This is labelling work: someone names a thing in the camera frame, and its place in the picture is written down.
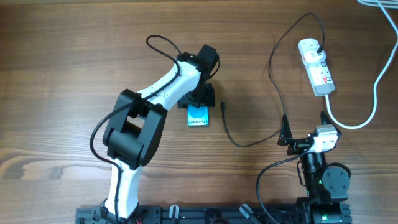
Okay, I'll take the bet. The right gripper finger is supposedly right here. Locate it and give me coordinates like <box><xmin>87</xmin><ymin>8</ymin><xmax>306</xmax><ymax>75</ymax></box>
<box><xmin>277</xmin><ymin>114</ymin><xmax>293</xmax><ymax>146</ymax></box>
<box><xmin>320</xmin><ymin>111</ymin><xmax>342</xmax><ymax>136</ymax></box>

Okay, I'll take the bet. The blue Galaxy smartphone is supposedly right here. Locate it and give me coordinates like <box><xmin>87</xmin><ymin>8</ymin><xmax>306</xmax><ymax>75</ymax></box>
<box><xmin>187</xmin><ymin>106</ymin><xmax>209</xmax><ymax>127</ymax></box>

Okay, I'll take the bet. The black USB charging cable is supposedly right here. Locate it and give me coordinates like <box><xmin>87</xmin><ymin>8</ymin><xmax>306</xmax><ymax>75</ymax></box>
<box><xmin>221</xmin><ymin>12</ymin><xmax>326</xmax><ymax>148</ymax></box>

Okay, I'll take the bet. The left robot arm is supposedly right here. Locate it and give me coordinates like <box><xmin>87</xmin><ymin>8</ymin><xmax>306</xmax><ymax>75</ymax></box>
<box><xmin>101</xmin><ymin>45</ymin><xmax>220</xmax><ymax>223</ymax></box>

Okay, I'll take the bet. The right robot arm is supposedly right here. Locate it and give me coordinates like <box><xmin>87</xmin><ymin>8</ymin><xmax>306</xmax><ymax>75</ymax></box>
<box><xmin>277</xmin><ymin>111</ymin><xmax>353</xmax><ymax>224</ymax></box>

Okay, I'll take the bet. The white charger plug adapter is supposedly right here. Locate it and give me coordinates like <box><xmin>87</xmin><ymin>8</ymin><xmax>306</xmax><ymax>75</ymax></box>
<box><xmin>302</xmin><ymin>49</ymin><xmax>326</xmax><ymax>67</ymax></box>

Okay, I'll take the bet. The white power strip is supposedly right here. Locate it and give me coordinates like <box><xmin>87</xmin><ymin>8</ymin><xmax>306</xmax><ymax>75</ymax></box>
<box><xmin>298</xmin><ymin>38</ymin><xmax>335</xmax><ymax>96</ymax></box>

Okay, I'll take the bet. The white power strip cord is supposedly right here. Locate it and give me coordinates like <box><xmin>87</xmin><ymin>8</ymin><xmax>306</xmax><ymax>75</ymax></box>
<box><xmin>325</xmin><ymin>0</ymin><xmax>398</xmax><ymax>130</ymax></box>

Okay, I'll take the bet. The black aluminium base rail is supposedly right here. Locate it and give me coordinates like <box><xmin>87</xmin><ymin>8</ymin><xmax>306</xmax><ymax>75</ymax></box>
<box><xmin>75</xmin><ymin>203</ymin><xmax>352</xmax><ymax>224</ymax></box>

